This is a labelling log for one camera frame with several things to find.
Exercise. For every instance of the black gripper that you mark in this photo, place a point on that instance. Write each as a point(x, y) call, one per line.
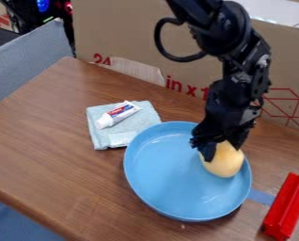
point(228, 117)

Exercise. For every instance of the yellow ball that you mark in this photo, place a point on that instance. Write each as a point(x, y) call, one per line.
point(227, 160)

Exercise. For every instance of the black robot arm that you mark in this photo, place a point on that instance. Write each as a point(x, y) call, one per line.
point(220, 27)

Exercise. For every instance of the blue plate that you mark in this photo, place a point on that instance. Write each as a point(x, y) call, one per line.
point(165, 175)

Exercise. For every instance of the blue tape strip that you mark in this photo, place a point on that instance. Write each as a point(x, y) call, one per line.
point(260, 197)

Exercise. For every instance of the white toothpaste tube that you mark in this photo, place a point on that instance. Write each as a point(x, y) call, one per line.
point(122, 111)

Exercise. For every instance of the red plastic block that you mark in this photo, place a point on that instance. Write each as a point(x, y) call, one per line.
point(283, 213)

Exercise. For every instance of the light blue folded cloth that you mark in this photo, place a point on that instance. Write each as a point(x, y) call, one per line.
point(118, 135)

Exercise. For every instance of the brown cardboard box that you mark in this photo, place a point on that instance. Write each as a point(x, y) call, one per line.
point(113, 30)

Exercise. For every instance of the black machine with lights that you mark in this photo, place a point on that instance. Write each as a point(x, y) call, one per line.
point(30, 13)

